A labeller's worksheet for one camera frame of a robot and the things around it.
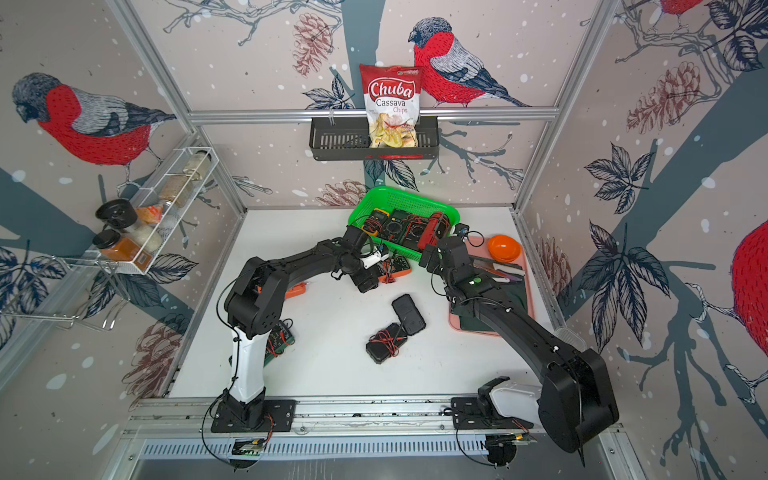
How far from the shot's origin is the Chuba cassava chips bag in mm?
831

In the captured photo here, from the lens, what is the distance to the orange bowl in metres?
1.03

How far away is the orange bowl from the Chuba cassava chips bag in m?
0.46
